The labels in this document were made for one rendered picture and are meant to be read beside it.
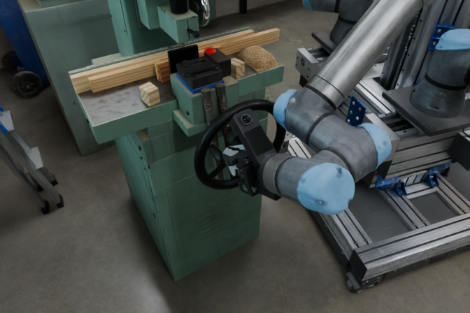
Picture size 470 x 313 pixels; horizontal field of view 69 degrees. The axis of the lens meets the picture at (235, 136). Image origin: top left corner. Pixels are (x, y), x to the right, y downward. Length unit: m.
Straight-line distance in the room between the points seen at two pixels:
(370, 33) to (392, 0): 0.07
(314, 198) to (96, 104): 0.68
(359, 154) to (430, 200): 1.25
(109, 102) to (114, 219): 0.98
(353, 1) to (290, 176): 1.00
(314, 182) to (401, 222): 1.17
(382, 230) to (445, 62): 0.77
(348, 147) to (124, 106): 0.61
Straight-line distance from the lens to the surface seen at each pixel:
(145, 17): 1.13
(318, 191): 0.51
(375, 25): 0.69
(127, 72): 1.05
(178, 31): 1.02
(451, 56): 1.11
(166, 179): 1.13
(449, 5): 1.34
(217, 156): 0.81
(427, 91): 1.17
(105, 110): 0.97
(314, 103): 0.65
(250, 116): 0.67
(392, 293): 1.72
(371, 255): 1.49
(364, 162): 0.58
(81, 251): 1.82
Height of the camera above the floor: 1.43
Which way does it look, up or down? 40 degrees down
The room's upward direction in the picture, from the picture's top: straight up
